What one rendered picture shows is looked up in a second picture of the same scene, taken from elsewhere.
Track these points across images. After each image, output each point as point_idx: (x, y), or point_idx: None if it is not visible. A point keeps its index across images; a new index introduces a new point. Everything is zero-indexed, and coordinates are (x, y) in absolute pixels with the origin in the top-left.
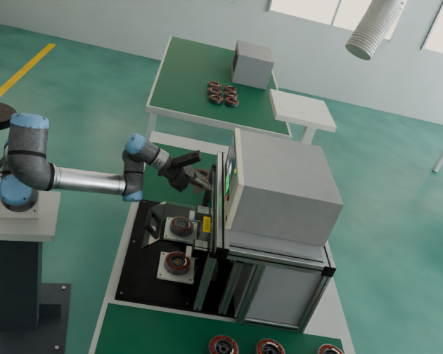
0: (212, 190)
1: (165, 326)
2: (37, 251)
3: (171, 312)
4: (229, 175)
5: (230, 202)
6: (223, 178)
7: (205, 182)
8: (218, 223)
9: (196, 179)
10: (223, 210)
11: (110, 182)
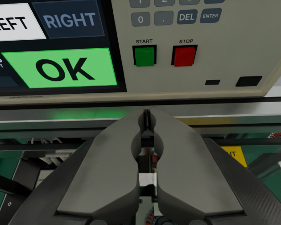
0: (23, 150)
1: None
2: None
3: None
4: (54, 39)
5: (274, 22)
6: None
7: (157, 128)
8: (252, 112)
9: (208, 196)
10: (172, 100)
11: None
